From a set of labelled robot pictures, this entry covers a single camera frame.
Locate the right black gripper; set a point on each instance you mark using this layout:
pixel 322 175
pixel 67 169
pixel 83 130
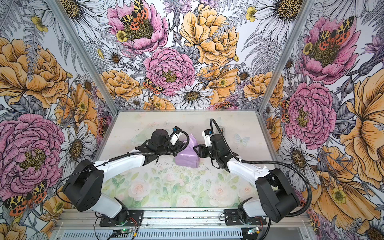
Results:
pixel 201 149

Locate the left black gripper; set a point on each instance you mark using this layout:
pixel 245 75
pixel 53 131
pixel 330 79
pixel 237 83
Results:
pixel 177 146

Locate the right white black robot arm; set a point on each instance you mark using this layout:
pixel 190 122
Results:
pixel 276 199

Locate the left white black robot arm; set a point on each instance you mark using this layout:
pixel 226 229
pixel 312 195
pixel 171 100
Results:
pixel 84 187

